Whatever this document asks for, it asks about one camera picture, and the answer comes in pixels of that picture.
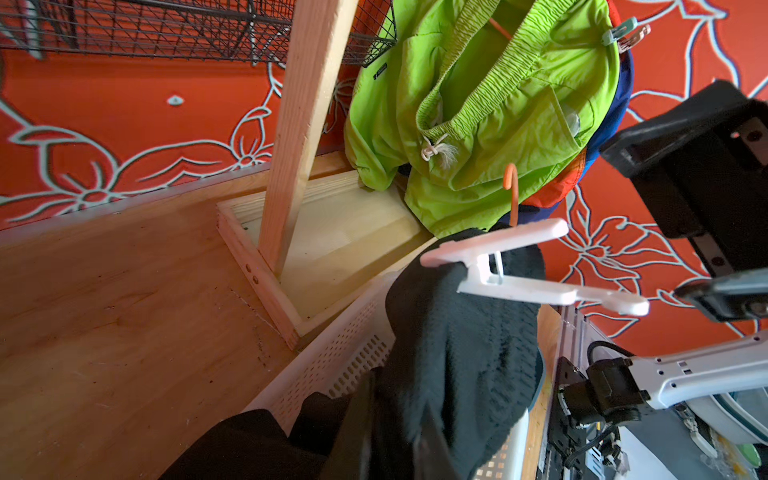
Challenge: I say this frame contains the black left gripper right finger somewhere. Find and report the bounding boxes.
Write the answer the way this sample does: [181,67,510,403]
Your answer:
[411,405,460,480]

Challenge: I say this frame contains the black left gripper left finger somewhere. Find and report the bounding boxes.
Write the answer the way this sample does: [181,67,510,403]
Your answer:
[319,368,378,480]

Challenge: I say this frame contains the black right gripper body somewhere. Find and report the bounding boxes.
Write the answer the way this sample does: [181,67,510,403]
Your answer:
[600,80,767,321]

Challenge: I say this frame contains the black shorts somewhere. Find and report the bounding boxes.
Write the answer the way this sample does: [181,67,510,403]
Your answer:
[165,261,539,479]

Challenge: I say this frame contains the orange clothes hanger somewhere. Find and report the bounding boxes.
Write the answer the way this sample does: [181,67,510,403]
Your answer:
[503,163,519,227]

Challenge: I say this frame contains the white pink clothespin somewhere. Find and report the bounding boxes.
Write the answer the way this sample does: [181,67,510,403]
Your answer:
[420,218,650,316]

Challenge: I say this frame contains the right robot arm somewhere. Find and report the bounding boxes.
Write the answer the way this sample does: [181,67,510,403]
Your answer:
[553,80,767,427]

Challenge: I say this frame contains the pink clothespin on rainbow shorts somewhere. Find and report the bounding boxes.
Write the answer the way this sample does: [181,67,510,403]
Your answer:
[618,25,651,54]

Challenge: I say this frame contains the mint clothespin on green shorts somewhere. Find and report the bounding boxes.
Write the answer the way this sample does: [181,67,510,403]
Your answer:
[601,17,638,46]

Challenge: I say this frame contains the rainbow striped shorts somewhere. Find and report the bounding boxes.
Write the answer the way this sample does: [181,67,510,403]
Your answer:
[515,0,636,226]

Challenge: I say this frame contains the orange hanger of green shorts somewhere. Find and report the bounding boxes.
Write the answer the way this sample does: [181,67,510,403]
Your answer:
[488,18,512,41]

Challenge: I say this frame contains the lime green shorts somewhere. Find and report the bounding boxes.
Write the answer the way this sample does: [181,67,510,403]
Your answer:
[344,1,621,238]

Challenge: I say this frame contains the teal plastic tray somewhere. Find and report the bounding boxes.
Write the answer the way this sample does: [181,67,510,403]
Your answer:
[527,349,546,411]

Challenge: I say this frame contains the wooden clothes rack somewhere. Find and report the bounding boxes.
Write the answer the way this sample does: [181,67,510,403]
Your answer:
[217,1,433,351]

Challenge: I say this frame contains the black wire wall basket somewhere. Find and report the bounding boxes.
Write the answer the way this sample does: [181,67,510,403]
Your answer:
[1,1,397,66]

